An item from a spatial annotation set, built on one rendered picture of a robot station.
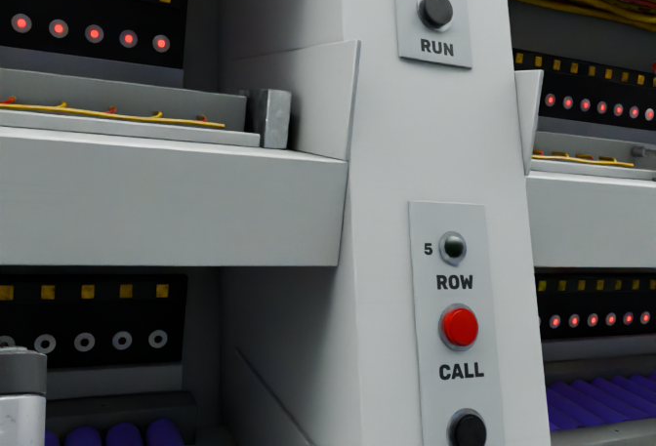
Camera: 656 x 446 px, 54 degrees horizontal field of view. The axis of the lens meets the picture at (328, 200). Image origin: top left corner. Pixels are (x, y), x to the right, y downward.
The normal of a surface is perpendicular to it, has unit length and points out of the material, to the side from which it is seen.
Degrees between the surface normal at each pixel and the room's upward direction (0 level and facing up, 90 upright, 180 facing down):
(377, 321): 90
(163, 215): 109
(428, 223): 90
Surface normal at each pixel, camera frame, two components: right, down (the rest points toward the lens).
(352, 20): 0.42, -0.18
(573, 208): 0.41, 0.15
